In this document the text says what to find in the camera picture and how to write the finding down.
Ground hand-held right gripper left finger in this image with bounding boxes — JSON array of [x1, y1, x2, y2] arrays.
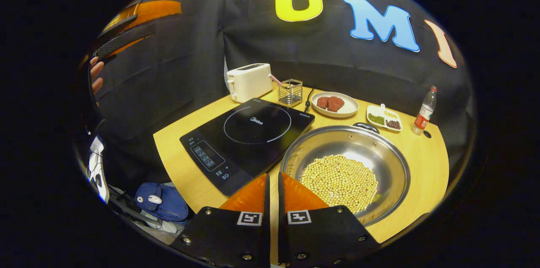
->
[[171, 173, 270, 268]]

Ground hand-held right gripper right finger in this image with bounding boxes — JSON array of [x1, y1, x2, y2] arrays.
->
[[278, 172, 380, 268]]

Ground pile of yellow soybeans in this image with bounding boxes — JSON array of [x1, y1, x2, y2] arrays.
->
[[300, 155, 379, 214]]

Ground stainless steel pot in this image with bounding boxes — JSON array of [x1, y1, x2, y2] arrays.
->
[[280, 122, 411, 227]]

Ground black induction cooktop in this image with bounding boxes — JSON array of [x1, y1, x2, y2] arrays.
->
[[180, 98, 316, 197]]

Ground black backdrop cloth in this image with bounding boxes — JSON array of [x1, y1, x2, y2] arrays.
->
[[82, 0, 475, 176]]

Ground blue bag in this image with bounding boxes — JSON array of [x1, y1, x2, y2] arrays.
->
[[135, 182, 189, 222]]

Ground white toaster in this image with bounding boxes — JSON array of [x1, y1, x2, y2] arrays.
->
[[227, 63, 273, 104]]

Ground white round plate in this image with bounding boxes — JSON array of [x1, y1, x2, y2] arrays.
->
[[311, 92, 359, 118]]

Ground red meat slices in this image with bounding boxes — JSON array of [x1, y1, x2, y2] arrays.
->
[[316, 96, 345, 112]]

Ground white divided dish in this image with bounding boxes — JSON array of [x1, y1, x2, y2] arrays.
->
[[366, 104, 402, 132]]

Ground plastic bottle with red label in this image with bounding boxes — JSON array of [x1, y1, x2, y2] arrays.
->
[[411, 86, 438, 135]]

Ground small wire basket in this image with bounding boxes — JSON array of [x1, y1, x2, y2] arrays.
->
[[278, 79, 303, 106]]

